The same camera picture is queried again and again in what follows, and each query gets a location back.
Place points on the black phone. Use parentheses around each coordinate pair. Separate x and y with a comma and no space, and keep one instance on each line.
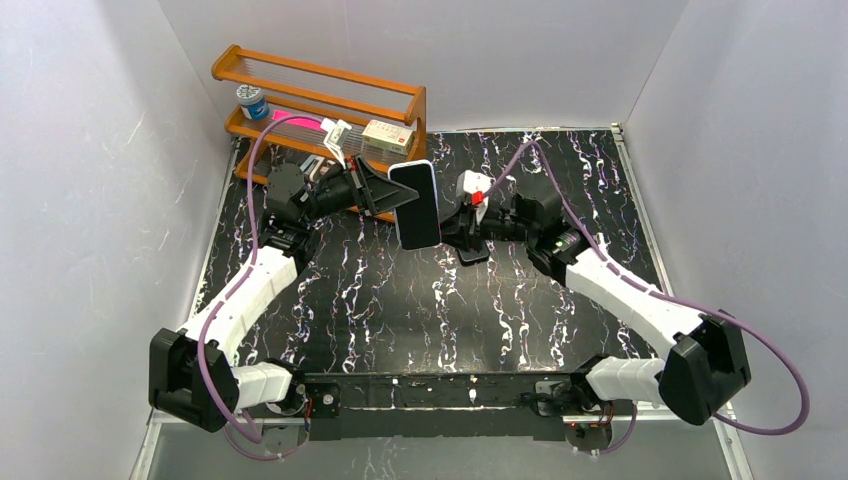
(471,257)

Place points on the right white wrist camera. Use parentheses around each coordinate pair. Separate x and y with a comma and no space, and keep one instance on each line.
(473,190)

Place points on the cream cardboard box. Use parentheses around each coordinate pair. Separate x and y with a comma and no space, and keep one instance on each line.
(389,137)

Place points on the pink flat card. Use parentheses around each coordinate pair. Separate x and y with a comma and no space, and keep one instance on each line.
(308,123)

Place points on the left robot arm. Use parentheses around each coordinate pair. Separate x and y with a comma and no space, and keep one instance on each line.
(193,374)

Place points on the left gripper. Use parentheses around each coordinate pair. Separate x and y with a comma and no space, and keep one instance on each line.
(361,187)

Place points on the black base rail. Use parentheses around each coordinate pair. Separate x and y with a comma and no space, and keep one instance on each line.
(540,405)

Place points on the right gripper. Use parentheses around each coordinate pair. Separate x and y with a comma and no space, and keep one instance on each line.
(465,229)

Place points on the blue white round jar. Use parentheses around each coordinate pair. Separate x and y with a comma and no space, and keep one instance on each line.
(252,101)

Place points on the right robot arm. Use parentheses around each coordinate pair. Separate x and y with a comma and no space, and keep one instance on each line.
(701,360)

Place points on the light blue phone case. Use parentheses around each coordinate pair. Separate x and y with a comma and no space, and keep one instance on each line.
(417,222)

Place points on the orange wooden shelf rack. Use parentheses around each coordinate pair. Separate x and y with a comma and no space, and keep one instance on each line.
(298,87)

